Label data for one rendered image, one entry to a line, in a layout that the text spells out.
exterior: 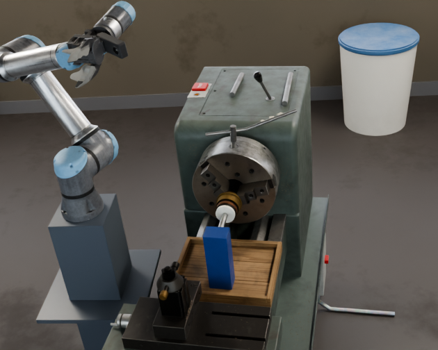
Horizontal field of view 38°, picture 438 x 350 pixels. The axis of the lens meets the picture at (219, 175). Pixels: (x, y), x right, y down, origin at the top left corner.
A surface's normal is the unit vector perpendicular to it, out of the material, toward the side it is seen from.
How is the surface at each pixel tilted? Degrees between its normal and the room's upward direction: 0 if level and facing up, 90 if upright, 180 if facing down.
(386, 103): 93
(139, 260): 0
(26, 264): 0
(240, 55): 90
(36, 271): 0
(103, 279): 90
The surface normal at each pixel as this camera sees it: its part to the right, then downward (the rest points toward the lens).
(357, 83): -0.69, 0.49
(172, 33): -0.09, 0.54
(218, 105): -0.09, -0.84
